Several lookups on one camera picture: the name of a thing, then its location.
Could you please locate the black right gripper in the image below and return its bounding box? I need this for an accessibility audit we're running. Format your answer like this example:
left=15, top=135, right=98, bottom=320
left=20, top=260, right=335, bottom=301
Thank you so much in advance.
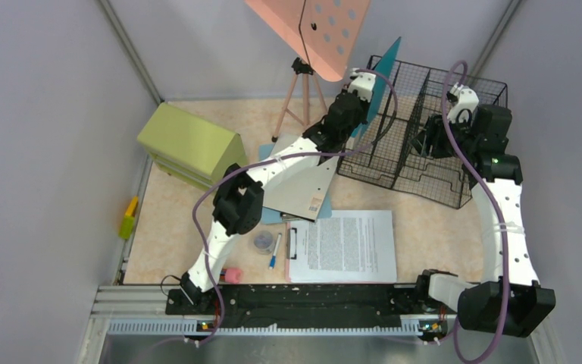
left=410, top=111, right=478, bottom=159

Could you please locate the teal file folder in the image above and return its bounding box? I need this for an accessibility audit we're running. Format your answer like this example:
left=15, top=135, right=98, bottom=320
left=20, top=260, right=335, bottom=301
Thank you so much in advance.
left=351, top=36, right=402, bottom=138

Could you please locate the grey white file folder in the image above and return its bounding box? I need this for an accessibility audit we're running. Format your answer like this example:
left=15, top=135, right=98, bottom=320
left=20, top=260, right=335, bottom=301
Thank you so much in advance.
left=261, top=133, right=341, bottom=222

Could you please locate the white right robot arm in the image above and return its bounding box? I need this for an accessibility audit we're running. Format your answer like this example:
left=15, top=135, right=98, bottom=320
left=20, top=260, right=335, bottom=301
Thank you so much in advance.
left=414, top=105, right=556, bottom=337

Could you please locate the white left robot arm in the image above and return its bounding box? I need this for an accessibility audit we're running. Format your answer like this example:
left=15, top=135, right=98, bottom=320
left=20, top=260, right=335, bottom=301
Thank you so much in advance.
left=180, top=69, right=376, bottom=314

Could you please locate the pink perforated board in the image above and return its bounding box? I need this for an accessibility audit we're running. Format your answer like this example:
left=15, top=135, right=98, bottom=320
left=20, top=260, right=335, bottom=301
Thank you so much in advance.
left=245, top=0, right=370, bottom=82

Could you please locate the pink clipboard with papers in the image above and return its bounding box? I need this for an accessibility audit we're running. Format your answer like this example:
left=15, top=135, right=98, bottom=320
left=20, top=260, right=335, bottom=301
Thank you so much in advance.
left=286, top=210, right=398, bottom=284

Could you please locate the clear jar of paperclips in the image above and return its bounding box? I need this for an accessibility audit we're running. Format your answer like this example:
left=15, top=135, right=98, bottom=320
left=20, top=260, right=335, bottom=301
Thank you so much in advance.
left=253, top=231, right=275, bottom=255

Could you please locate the green metal drawer box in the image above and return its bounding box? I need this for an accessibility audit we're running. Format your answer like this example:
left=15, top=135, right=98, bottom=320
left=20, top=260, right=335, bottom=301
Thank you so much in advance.
left=137, top=102, right=248, bottom=190

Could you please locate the blue white marker pen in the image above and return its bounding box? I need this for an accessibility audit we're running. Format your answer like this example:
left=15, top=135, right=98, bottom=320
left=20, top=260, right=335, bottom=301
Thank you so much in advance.
left=268, top=233, right=283, bottom=270

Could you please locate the pink capped tube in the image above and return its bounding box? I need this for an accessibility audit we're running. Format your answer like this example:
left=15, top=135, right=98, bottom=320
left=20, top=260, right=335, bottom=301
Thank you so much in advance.
left=220, top=268, right=243, bottom=284

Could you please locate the yellow green toy block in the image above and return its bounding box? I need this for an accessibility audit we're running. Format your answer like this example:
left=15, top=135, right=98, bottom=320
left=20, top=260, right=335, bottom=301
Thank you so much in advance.
left=117, top=196, right=139, bottom=240

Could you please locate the black wire mesh file rack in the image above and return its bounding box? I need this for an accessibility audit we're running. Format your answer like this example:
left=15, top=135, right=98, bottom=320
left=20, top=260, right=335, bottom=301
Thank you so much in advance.
left=335, top=55, right=508, bottom=211

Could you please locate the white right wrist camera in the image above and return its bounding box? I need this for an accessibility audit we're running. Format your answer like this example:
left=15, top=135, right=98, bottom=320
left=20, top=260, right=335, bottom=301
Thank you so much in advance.
left=447, top=83, right=479, bottom=124

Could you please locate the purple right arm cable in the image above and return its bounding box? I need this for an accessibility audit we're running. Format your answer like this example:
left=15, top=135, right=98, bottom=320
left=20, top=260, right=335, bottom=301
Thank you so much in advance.
left=439, top=60, right=511, bottom=364

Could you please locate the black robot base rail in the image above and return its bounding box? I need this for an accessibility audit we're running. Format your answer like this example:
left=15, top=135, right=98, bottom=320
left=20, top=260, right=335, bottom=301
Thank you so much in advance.
left=165, top=284, right=455, bottom=329

